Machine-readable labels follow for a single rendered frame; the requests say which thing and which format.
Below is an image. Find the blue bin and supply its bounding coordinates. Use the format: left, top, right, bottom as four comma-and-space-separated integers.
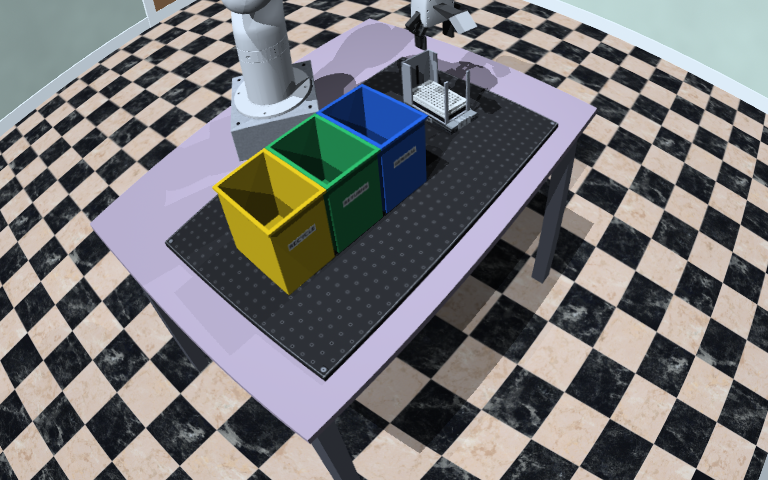
316, 84, 428, 213

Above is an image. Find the green bin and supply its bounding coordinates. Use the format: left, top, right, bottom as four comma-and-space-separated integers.
265, 114, 383, 253

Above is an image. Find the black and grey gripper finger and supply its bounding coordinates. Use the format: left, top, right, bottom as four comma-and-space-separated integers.
442, 3, 460, 38
405, 11, 428, 51

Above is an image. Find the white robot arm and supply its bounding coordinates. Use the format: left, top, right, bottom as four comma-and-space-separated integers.
221, 0, 477, 119

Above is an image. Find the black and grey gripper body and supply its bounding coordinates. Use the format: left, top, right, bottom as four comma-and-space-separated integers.
411, 0, 454, 28

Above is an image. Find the yellow open-top bin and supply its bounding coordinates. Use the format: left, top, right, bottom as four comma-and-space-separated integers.
212, 148, 335, 295

